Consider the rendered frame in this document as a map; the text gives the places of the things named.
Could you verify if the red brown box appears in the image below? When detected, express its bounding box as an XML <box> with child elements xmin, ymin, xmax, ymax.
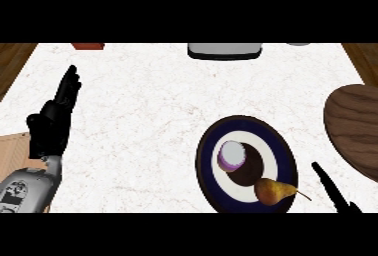
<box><xmin>71</xmin><ymin>42</ymin><xmax>106</xmax><ymax>51</ymax></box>

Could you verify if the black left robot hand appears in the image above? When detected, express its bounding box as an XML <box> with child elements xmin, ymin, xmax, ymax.
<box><xmin>25</xmin><ymin>64</ymin><xmax>83</xmax><ymax>160</ymax></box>

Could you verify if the pale wooden crate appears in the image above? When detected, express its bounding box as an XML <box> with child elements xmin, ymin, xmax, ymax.
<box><xmin>0</xmin><ymin>131</ymin><xmax>52</xmax><ymax>214</ymax></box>

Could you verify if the brown yellow pear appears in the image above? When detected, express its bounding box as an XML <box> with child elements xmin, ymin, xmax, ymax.
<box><xmin>252</xmin><ymin>177</ymin><xmax>313</xmax><ymax>207</ymax></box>

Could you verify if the dark blue white plate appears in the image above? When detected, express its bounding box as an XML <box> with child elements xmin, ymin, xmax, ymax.
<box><xmin>195</xmin><ymin>115</ymin><xmax>300</xmax><ymax>214</ymax></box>

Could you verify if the grey black appliance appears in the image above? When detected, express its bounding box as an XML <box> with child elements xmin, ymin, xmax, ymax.
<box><xmin>186</xmin><ymin>42</ymin><xmax>264</xmax><ymax>62</ymax></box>

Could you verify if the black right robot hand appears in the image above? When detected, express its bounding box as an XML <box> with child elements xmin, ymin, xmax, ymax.
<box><xmin>310</xmin><ymin>161</ymin><xmax>363</xmax><ymax>214</ymax></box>

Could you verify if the dark wooden bowl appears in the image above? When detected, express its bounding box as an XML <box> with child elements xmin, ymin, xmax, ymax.
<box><xmin>322</xmin><ymin>83</ymin><xmax>378</xmax><ymax>183</ymax></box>

